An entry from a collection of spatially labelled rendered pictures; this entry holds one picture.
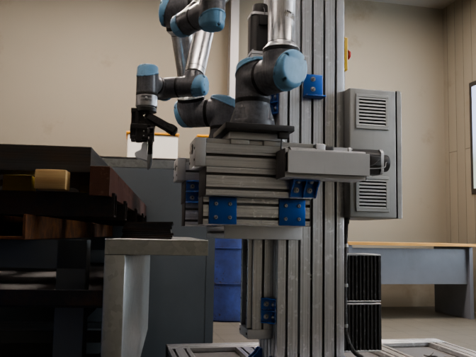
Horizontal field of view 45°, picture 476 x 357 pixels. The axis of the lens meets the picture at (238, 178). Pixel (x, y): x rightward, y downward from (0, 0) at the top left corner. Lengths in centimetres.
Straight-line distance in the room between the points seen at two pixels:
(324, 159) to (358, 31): 464
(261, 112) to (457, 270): 385
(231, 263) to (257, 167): 288
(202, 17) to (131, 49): 404
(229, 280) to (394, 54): 314
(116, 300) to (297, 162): 79
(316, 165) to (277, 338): 64
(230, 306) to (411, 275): 162
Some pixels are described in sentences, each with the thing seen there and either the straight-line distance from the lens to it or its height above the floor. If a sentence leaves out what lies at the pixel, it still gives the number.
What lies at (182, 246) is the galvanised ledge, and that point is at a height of 67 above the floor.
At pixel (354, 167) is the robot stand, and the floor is 90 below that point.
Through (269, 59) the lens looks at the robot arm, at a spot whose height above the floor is 123.
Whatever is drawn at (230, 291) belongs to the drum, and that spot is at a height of 24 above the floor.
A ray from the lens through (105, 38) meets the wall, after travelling 573.
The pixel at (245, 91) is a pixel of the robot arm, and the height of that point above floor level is 115.
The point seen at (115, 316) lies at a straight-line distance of 115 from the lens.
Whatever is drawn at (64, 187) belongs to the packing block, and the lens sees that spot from 118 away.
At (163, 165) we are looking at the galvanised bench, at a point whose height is 102.
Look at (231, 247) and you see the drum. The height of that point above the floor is 59.
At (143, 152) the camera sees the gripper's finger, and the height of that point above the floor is 97.
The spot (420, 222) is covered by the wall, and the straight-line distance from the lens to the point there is 628.
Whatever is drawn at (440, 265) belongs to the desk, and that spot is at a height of 46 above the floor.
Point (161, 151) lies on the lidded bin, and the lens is 481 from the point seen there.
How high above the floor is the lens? 69
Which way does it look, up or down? 6 degrees up
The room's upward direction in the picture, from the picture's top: 1 degrees clockwise
